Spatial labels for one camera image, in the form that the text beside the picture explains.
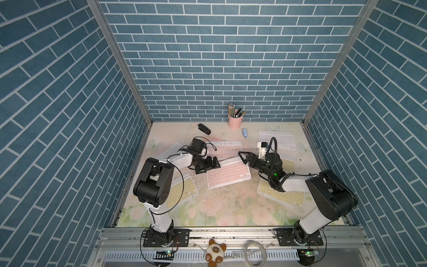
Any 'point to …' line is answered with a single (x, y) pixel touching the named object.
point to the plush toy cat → (214, 252)
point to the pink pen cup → (234, 123)
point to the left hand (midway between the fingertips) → (218, 168)
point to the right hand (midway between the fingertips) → (243, 156)
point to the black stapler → (204, 128)
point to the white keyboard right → (285, 140)
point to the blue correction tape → (244, 133)
